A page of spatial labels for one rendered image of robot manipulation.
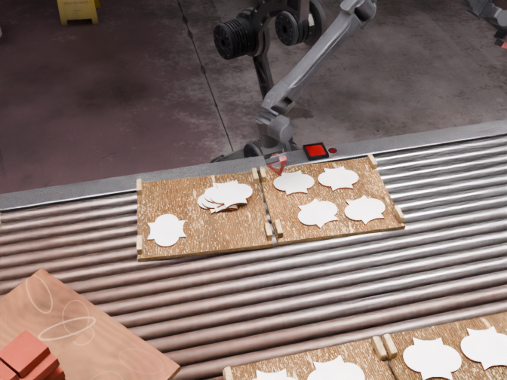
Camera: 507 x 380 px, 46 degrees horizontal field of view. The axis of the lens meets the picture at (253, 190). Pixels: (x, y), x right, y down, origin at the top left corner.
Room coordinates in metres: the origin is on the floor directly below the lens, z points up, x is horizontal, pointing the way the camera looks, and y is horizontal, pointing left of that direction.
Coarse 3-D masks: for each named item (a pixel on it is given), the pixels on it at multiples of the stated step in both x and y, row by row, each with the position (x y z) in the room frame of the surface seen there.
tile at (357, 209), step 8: (360, 200) 1.44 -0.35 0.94; (368, 200) 1.44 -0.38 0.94; (376, 200) 1.44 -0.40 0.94; (352, 208) 1.40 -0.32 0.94; (360, 208) 1.40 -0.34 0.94; (368, 208) 1.40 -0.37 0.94; (376, 208) 1.40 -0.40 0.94; (384, 208) 1.40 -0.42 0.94; (352, 216) 1.36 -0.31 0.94; (360, 216) 1.36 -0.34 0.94; (368, 216) 1.36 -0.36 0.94; (376, 216) 1.36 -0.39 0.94
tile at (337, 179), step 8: (336, 168) 1.60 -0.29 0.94; (320, 176) 1.56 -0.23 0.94; (328, 176) 1.56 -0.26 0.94; (336, 176) 1.56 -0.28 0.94; (344, 176) 1.56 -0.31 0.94; (352, 176) 1.56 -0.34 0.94; (320, 184) 1.53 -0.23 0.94; (328, 184) 1.52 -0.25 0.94; (336, 184) 1.52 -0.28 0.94; (344, 184) 1.52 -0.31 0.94; (352, 184) 1.52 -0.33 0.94
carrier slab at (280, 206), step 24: (288, 168) 1.61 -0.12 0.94; (312, 168) 1.61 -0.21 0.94; (360, 168) 1.61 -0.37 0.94; (264, 192) 1.49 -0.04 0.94; (312, 192) 1.49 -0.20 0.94; (336, 192) 1.49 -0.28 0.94; (360, 192) 1.49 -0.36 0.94; (384, 192) 1.49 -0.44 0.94; (288, 216) 1.37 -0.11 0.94; (336, 216) 1.37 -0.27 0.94; (384, 216) 1.37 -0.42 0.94; (288, 240) 1.27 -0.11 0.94; (312, 240) 1.28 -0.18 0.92
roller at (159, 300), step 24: (456, 240) 1.28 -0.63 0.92; (480, 240) 1.29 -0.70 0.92; (504, 240) 1.30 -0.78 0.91; (336, 264) 1.19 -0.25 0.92; (360, 264) 1.19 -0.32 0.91; (384, 264) 1.20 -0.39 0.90; (192, 288) 1.09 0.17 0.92; (216, 288) 1.10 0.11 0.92; (240, 288) 1.10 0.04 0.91; (120, 312) 1.02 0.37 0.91
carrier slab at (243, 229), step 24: (144, 192) 1.49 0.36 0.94; (168, 192) 1.49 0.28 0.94; (192, 192) 1.49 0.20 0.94; (144, 216) 1.37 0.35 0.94; (192, 216) 1.37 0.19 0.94; (216, 216) 1.37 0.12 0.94; (240, 216) 1.37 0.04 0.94; (264, 216) 1.37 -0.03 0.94; (144, 240) 1.27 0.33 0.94; (192, 240) 1.27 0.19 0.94; (216, 240) 1.27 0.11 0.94; (240, 240) 1.27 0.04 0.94; (264, 240) 1.27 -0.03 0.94
